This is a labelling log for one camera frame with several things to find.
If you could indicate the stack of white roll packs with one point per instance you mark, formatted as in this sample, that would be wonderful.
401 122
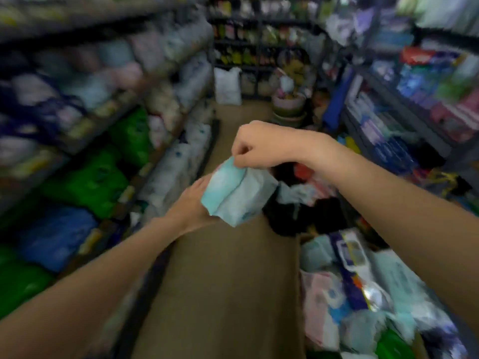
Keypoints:
176 171

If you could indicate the white teal printed pack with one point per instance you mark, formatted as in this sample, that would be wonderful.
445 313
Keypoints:
299 194

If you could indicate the dark metal shelf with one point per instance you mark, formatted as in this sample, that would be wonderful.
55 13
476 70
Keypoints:
149 295

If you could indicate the blue hanging bag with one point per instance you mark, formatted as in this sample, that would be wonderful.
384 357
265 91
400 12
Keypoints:
336 100

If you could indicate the white sack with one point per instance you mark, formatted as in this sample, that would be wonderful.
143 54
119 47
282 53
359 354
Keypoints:
227 87

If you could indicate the person's right hand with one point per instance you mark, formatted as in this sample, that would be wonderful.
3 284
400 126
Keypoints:
273 145

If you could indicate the row of blue purple packs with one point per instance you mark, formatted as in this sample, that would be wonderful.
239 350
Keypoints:
411 85

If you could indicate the person's right forearm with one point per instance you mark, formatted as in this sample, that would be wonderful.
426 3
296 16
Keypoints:
404 220

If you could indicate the blue tissue pack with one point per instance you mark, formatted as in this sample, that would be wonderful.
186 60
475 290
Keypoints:
56 239

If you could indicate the small white plastic bag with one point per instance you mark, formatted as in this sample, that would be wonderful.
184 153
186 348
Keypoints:
286 85

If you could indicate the black plastic bag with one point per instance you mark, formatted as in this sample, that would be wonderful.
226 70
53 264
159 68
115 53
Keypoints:
299 220

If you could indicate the person's left forearm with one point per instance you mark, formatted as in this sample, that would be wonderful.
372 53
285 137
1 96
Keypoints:
82 291

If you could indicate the stack of pink basins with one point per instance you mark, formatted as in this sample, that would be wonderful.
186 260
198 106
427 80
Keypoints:
289 110

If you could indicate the cardboard box of wipes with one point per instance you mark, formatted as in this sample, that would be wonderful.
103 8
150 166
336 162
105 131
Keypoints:
393 284

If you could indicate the row of pale tissue packs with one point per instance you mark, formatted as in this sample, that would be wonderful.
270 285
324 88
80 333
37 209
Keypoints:
112 71

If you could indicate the person's left hand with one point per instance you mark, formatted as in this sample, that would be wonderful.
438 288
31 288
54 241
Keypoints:
191 209

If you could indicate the stack of green tissue packs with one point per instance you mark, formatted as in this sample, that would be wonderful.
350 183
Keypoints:
93 179

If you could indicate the teal Liyou wipes pack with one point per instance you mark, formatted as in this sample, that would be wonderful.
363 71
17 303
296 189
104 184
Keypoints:
239 198

